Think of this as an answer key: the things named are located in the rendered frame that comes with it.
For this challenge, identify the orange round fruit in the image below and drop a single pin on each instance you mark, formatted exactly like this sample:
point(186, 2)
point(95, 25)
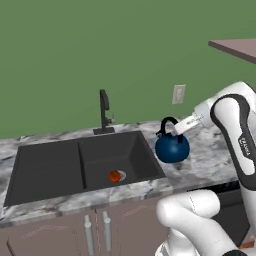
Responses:
point(114, 176)

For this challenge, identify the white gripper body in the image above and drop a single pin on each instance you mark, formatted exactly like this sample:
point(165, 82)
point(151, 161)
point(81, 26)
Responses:
point(188, 124)

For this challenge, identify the black tap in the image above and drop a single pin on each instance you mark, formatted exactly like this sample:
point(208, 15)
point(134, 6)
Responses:
point(104, 103)

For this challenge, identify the white wall socket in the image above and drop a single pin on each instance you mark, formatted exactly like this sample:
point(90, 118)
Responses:
point(179, 94)

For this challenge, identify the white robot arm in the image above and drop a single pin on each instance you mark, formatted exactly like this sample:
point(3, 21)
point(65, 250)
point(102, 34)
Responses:
point(233, 133)

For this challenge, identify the black appliance front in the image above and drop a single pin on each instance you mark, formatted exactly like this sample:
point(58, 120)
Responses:
point(231, 213)

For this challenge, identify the brown cabinet door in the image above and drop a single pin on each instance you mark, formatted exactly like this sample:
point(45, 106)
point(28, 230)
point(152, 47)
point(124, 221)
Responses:
point(136, 230)
point(46, 240)

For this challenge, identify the dark grey double sink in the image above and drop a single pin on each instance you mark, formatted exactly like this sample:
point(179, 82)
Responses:
point(50, 170)

